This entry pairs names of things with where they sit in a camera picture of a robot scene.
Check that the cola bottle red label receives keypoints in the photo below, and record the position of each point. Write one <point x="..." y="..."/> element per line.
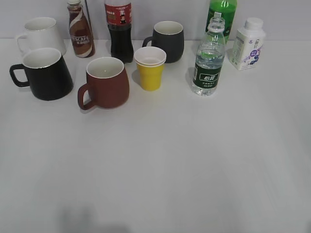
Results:
<point x="119" y="22"/>

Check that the brown-red ceramic mug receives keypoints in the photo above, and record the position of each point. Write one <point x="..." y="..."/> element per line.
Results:
<point x="107" y="84"/>

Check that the white yogurt drink carton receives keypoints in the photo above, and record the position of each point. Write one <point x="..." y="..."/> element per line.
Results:
<point x="248" y="44"/>

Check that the clear water bottle green label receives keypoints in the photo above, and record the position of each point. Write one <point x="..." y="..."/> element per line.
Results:
<point x="209" y="58"/>

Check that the black flared mug gold rim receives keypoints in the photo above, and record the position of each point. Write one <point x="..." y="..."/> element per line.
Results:
<point x="45" y="71"/>

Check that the Nescafe coffee bottle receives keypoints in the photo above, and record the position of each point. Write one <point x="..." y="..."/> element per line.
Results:
<point x="80" y="32"/>

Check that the green soda bottle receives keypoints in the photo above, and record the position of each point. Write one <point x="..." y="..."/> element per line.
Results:
<point x="227" y="9"/>

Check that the white ceramic mug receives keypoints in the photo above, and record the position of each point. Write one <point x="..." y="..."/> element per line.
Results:
<point x="41" y="32"/>

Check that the round black ceramic mug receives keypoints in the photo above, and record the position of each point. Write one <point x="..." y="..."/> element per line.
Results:
<point x="168" y="36"/>

